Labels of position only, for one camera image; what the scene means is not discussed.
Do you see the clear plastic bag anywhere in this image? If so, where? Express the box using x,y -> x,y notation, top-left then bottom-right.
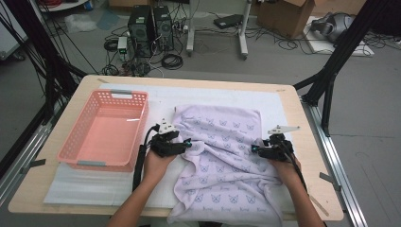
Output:
64,12 -> 98,34

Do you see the person's left hand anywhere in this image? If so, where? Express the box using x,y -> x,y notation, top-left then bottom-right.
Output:
143,150 -> 178,187

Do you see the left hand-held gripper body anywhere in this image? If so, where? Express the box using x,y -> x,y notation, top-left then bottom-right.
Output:
150,117 -> 186,158

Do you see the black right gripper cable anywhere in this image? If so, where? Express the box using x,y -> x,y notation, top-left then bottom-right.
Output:
277,138 -> 308,193

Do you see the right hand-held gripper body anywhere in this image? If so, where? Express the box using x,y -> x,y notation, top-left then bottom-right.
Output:
259,125 -> 301,163

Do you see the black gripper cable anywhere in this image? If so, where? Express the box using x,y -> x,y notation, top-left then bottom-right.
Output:
131,124 -> 160,192
277,138 -> 308,193

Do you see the aluminium rail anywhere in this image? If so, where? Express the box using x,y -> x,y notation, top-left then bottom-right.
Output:
301,97 -> 369,227
0,103 -> 64,207

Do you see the white cabinet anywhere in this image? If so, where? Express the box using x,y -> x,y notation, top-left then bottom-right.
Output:
0,0 -> 28,61

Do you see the coiled black cable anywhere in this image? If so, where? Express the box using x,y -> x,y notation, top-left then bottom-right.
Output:
161,53 -> 184,71

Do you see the white metal stand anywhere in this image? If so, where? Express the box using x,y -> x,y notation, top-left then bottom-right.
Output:
185,0 -> 253,61

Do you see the teal floor sheet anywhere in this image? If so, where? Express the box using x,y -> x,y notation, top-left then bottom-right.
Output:
96,9 -> 121,31

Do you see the pink plastic basket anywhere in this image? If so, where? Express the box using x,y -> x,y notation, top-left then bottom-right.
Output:
57,88 -> 149,173

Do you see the grey rounded device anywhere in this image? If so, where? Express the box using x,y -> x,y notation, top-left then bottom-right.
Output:
310,11 -> 356,44

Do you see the slim black computer tower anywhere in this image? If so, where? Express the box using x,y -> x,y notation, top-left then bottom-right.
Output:
152,5 -> 175,53

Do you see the brown cardboard box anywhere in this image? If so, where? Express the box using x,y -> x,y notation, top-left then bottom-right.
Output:
255,0 -> 316,41

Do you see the lilac butterfly-print towel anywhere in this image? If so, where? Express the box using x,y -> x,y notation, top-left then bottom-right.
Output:
166,104 -> 285,227

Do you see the grey table bracket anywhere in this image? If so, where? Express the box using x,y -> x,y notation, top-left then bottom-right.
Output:
20,158 -> 47,175
319,171 -> 342,192

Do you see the small white power box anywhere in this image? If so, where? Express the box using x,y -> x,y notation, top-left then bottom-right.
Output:
116,36 -> 129,62

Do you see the white round table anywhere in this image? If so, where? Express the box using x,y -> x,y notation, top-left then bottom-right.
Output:
37,0 -> 89,13

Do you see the tangle of black floor cables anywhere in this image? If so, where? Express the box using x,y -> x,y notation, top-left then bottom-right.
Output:
245,26 -> 316,52

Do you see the black metal frame strut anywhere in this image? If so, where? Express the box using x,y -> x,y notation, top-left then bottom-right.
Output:
292,0 -> 395,138
3,0 -> 89,126

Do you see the black flat device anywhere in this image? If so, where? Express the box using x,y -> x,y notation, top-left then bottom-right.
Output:
213,13 -> 244,30

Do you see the large black computer tower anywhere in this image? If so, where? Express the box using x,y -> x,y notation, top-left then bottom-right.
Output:
127,4 -> 155,60

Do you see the person's right hand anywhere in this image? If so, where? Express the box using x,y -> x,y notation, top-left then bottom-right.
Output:
269,157 -> 302,190

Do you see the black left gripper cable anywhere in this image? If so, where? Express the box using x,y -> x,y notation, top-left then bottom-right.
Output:
131,124 -> 160,192

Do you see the white floor board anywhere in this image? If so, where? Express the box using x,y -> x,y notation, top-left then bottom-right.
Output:
302,15 -> 376,58

